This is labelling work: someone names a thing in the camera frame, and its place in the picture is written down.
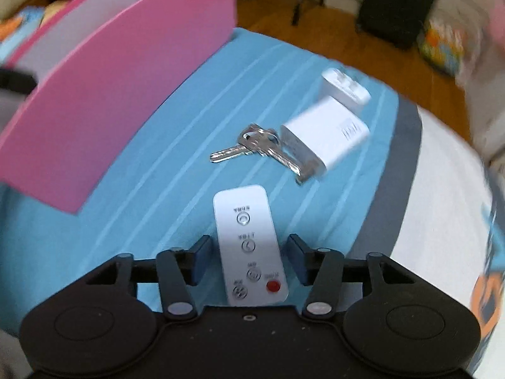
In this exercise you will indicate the white charger block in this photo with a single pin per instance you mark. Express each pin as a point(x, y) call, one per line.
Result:
point(327, 138)

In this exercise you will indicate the pink storage box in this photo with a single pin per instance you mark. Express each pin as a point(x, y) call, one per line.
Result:
point(118, 98)

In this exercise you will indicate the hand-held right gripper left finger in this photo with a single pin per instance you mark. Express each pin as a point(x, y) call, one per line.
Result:
point(202, 260)

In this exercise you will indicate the colourful gift bag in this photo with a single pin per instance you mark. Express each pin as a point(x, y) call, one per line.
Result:
point(442, 47)

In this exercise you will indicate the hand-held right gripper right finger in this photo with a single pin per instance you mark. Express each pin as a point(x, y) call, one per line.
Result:
point(298, 260)

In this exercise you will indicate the white plastic bag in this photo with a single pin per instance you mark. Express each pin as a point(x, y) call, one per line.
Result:
point(479, 35)

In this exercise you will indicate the white plug adapter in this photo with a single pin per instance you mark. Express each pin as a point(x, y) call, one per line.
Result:
point(347, 87)

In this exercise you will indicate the black suitcase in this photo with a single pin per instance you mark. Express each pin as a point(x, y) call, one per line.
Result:
point(394, 4)

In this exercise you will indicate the blue striped printed blanket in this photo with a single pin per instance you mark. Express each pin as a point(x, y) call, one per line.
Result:
point(158, 225)

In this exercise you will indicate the slim white remote control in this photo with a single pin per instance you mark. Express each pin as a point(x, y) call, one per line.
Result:
point(246, 241)

